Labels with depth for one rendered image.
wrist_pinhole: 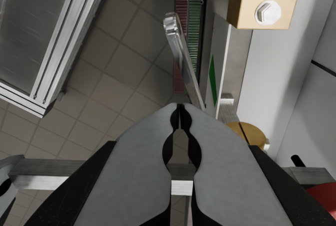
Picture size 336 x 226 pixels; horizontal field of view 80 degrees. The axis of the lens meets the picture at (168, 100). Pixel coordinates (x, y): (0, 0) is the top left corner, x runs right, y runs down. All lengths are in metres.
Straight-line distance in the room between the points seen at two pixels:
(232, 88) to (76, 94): 1.06
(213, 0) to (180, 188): 0.27
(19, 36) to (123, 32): 0.43
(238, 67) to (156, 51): 0.75
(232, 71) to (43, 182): 0.34
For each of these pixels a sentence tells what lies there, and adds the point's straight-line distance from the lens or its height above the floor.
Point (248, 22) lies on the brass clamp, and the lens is 0.22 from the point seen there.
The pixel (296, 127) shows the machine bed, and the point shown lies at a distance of 0.56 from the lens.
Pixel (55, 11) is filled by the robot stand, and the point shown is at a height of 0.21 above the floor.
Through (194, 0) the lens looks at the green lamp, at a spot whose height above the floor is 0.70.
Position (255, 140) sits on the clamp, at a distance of 0.25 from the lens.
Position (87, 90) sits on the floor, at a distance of 1.28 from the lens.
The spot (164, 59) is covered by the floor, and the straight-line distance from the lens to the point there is 1.09.
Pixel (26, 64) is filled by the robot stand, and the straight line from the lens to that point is 1.10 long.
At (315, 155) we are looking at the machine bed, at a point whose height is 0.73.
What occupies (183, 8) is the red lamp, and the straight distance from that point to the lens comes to 0.34.
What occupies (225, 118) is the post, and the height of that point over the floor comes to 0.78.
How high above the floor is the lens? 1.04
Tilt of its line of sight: 60 degrees down
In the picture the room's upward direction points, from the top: 175 degrees counter-clockwise
